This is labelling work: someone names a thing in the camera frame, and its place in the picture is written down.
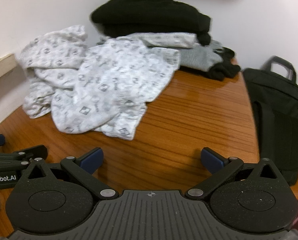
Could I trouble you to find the white patterned garment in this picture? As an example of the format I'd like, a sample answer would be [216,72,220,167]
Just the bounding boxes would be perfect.
[18,25,180,140]
[126,33,198,49]

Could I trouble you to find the beige window sill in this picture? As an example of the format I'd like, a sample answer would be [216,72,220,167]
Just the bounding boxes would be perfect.
[0,54,17,78]

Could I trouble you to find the black bag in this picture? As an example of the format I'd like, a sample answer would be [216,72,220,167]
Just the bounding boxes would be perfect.
[243,56,298,186]

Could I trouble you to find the black bottom folded garment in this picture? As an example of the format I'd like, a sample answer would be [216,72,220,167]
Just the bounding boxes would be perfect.
[180,47,241,81]

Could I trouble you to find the grey folded garment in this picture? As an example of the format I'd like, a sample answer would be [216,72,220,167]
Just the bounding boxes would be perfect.
[163,39,224,72]

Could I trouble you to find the folded white patterned garment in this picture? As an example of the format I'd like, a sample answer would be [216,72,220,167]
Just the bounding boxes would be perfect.
[126,33,198,49]

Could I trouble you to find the black folded sweater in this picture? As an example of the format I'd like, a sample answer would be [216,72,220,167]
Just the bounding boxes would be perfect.
[90,0,211,46]

